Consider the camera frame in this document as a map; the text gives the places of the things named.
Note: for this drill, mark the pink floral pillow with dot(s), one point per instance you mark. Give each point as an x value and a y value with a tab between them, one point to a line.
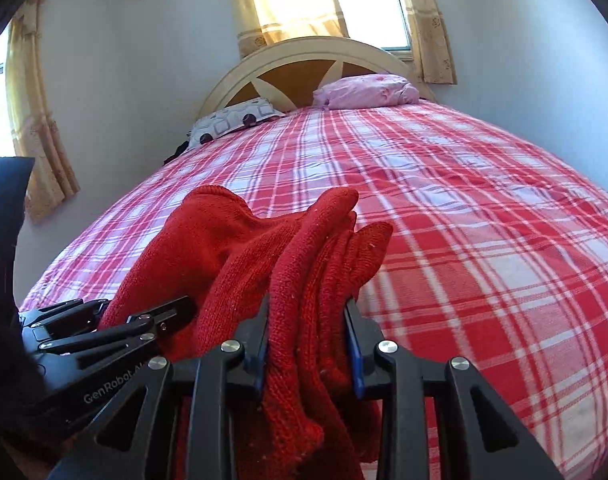
364	91

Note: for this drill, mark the grey patterned pillow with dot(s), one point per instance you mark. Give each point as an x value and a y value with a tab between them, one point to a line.
234	120

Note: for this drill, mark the wide yellow curtain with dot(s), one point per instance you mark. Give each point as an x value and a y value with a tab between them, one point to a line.
284	5

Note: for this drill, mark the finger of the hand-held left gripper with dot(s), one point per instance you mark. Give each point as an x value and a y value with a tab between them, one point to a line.
64	312
149	327

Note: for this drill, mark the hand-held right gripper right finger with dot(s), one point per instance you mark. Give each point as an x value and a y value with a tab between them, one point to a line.
354	350

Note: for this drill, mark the long yellow side curtain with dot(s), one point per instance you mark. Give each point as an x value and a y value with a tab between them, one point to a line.
34	125

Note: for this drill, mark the cream wooden headboard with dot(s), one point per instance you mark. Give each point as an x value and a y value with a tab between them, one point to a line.
294	55

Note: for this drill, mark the dark cloth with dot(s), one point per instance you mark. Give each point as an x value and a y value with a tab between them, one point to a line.
176	152

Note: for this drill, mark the red knitted sweater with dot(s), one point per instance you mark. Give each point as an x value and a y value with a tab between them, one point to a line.
294	270

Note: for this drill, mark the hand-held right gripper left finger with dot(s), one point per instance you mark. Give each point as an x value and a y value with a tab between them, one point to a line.
261	360

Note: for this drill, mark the red plaid bed sheet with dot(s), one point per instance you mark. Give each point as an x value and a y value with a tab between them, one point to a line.
459	210

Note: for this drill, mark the bright window behind headboard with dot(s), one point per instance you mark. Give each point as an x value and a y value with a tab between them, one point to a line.
369	5

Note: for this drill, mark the narrow yellow curtain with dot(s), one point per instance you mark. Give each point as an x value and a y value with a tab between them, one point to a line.
429	25

